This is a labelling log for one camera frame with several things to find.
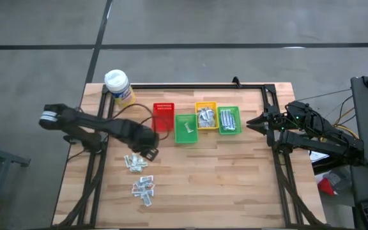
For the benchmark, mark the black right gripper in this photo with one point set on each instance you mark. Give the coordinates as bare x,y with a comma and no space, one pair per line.
271,124

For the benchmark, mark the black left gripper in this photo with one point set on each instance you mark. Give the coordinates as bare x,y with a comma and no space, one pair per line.
144,140

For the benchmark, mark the blue striped bandage packet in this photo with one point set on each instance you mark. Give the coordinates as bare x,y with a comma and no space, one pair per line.
225,117
232,123

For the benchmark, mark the small paper scrap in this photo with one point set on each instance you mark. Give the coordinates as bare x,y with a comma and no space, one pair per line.
212,118

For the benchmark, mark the pile of newspaper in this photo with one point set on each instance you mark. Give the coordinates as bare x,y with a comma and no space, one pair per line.
206,124

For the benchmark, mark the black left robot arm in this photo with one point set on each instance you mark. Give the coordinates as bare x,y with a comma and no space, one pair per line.
91,123

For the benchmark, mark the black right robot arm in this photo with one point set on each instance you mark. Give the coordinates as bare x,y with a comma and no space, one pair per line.
315,143

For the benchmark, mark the green plastic basket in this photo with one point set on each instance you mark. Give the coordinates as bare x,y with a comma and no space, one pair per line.
237,110
180,135

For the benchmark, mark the red plastic basket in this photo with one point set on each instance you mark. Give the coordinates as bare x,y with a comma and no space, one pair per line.
163,124

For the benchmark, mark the small black clamp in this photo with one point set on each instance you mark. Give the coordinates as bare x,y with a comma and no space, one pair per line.
236,81

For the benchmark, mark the yellow plastic basket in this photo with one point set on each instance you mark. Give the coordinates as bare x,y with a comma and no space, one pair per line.
207,104

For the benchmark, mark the yellow Lysol wipes canister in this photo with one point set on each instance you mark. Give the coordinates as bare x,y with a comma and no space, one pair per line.
120,89

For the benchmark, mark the white paper sheet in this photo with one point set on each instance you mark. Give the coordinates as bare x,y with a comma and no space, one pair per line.
318,156

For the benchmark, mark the black desk beam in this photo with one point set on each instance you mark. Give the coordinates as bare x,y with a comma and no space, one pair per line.
324,167

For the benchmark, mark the red crumpled object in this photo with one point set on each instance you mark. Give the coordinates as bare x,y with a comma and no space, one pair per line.
326,188

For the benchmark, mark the grey metal stand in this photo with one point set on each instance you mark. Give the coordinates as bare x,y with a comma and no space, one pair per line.
2,158

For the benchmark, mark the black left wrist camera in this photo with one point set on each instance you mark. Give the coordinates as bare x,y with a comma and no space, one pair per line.
149,154

